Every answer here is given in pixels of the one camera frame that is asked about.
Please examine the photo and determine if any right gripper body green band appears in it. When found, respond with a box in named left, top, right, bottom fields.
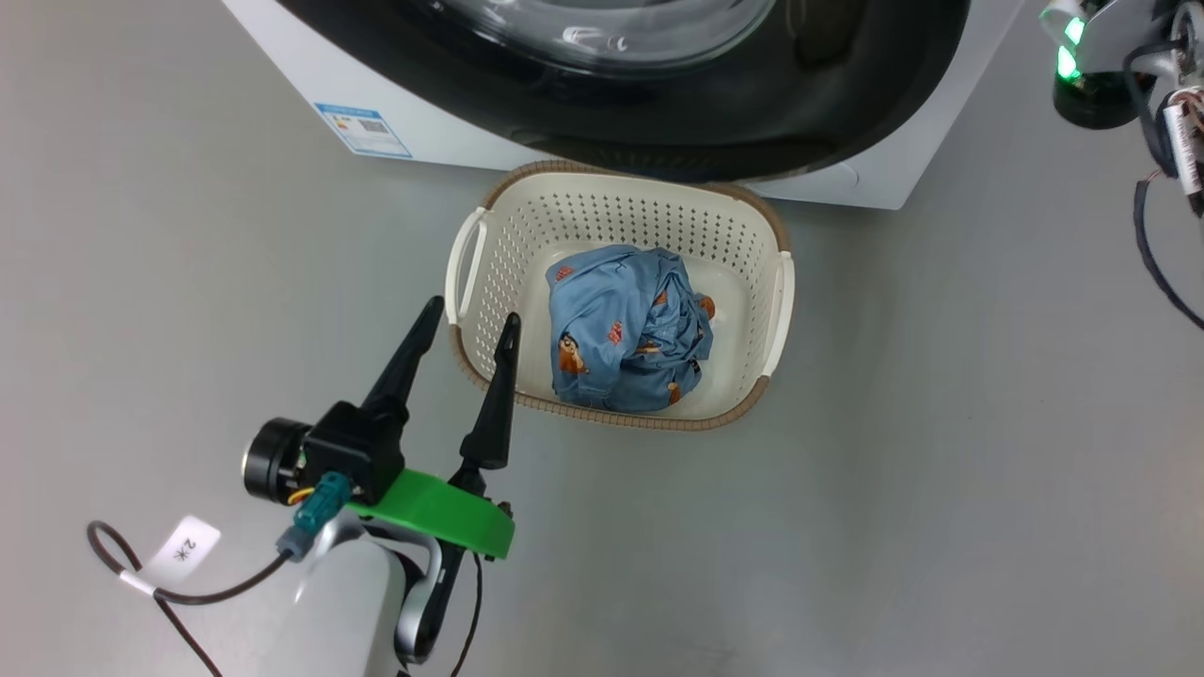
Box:
left=1039, top=0, right=1092, bottom=81

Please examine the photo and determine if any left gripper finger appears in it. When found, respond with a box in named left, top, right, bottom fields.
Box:
left=458, top=311, right=523, bottom=472
left=360, top=295, right=446, bottom=426

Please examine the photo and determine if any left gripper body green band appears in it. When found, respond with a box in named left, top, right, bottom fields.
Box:
left=346, top=465, right=516, bottom=561

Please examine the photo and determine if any blue cartoon print garment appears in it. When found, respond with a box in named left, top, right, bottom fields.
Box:
left=546, top=244, right=716, bottom=415

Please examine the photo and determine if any black round glass washer door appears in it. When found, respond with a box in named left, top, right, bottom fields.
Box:
left=276, top=0, right=972, bottom=182

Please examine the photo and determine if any cream perforated laundry basket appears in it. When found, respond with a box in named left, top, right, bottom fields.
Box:
left=445, top=160, right=796, bottom=433

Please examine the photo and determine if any white front-load washing machine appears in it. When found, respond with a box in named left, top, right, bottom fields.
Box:
left=221, top=0, right=1026, bottom=211

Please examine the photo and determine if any blue energy label sticker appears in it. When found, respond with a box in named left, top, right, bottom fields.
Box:
left=315, top=102, right=413, bottom=159

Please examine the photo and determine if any thin black cable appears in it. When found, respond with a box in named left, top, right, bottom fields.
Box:
left=450, top=553, right=483, bottom=677

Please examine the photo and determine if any wire bundle with white sleeve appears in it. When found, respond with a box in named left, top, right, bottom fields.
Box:
left=1162, top=87, right=1204, bottom=219

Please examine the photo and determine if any white paper cable tag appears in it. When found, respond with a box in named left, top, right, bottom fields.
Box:
left=146, top=514, right=222, bottom=581

